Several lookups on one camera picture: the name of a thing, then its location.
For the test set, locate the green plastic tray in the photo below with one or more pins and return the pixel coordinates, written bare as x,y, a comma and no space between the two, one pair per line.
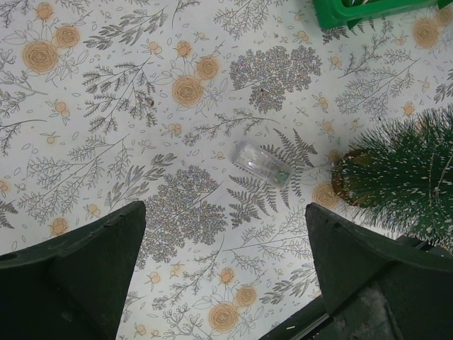
333,14

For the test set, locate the small green christmas tree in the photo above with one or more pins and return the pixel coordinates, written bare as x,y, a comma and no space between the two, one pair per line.
398,175

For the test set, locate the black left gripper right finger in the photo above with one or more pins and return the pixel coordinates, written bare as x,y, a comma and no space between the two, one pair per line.
376,288

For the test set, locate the floral patterned table mat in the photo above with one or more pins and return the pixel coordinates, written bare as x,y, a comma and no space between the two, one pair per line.
108,102

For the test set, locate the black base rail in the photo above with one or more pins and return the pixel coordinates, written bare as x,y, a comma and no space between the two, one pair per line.
312,319

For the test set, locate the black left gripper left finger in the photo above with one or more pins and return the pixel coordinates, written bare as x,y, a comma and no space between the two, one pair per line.
73,286

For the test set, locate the clear plastic battery box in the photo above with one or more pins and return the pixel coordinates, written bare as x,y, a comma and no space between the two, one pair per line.
262,164

